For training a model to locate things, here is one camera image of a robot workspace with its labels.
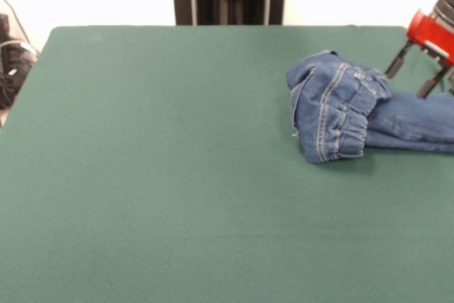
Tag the black stand base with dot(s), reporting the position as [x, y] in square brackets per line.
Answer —
[14, 76]

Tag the blue denim jeans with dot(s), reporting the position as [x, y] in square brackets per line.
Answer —
[326, 118]

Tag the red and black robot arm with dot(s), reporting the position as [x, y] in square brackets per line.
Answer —
[447, 5]

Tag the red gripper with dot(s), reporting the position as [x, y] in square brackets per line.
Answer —
[425, 31]

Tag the dark green table cloth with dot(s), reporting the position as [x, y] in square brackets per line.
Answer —
[142, 193]

